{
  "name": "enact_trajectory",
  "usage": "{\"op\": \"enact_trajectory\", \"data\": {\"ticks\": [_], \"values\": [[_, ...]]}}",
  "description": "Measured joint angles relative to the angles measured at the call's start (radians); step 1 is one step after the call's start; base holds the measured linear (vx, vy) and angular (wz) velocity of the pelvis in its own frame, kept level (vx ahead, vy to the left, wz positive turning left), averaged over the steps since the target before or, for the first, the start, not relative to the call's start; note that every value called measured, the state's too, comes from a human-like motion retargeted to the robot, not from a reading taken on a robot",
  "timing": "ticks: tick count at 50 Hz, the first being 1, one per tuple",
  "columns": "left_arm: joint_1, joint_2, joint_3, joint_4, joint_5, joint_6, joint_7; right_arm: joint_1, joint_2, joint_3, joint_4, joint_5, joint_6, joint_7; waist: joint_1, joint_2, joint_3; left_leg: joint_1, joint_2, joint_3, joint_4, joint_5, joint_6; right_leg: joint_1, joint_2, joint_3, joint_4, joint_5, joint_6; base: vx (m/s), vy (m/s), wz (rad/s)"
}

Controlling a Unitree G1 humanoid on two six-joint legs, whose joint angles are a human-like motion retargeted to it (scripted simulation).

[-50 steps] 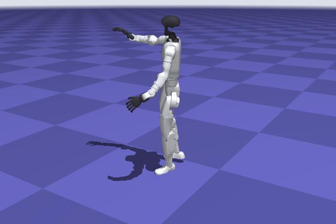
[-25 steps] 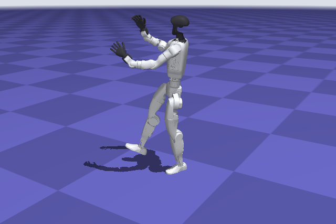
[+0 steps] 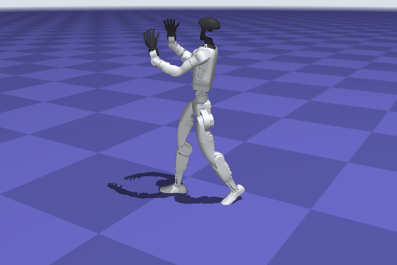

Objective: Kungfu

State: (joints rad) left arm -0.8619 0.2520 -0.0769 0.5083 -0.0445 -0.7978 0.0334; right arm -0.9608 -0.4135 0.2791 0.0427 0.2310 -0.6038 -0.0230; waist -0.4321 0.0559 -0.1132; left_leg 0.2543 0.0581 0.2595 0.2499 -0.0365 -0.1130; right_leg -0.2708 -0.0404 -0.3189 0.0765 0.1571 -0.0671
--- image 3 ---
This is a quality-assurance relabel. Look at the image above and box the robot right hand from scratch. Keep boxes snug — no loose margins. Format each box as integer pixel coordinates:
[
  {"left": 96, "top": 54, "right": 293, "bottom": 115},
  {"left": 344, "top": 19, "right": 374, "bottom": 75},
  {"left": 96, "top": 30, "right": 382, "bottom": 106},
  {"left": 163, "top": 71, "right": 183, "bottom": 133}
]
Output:
[{"left": 163, "top": 18, "right": 179, "bottom": 41}]

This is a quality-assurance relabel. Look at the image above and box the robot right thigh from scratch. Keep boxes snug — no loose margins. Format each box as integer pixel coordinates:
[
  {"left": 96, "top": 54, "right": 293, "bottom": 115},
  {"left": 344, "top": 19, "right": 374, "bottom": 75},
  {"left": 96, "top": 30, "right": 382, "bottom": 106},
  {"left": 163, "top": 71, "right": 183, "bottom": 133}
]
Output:
[{"left": 177, "top": 101, "right": 195, "bottom": 156}]

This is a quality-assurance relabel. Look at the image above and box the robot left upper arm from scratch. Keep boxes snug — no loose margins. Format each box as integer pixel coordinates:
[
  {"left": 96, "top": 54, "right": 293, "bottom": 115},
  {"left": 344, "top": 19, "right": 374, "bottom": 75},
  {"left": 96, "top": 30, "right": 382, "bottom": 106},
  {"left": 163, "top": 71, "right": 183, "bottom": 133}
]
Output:
[{"left": 172, "top": 50, "right": 210, "bottom": 78}]

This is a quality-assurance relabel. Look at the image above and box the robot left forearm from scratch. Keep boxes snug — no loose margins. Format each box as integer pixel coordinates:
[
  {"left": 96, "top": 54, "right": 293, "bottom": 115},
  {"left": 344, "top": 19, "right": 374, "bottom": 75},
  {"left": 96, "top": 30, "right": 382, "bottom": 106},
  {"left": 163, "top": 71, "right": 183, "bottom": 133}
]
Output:
[{"left": 149, "top": 50, "right": 179, "bottom": 75}]

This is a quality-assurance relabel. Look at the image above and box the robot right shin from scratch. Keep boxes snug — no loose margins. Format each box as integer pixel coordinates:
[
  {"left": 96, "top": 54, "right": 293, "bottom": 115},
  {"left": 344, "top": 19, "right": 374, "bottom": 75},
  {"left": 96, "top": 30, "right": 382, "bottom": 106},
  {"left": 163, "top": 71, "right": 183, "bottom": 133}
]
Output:
[{"left": 174, "top": 146, "right": 189, "bottom": 187}]

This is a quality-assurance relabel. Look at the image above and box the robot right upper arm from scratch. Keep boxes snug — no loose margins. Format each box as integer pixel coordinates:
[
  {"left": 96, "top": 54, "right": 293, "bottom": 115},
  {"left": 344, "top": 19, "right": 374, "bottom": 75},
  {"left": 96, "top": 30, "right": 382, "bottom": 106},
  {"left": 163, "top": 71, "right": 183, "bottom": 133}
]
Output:
[{"left": 181, "top": 49, "right": 197, "bottom": 62}]

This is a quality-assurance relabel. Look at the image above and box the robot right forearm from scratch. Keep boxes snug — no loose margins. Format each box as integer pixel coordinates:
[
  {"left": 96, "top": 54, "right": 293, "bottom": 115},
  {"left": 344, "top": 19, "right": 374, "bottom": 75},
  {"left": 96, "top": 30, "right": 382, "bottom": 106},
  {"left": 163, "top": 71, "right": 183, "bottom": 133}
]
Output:
[{"left": 168, "top": 37, "right": 187, "bottom": 56}]

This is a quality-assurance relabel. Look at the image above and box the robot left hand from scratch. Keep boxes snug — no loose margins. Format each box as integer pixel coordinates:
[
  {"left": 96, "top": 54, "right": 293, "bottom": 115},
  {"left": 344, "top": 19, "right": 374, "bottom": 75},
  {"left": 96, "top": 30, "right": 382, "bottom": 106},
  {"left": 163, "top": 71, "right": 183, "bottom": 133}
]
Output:
[{"left": 143, "top": 28, "right": 159, "bottom": 56}]

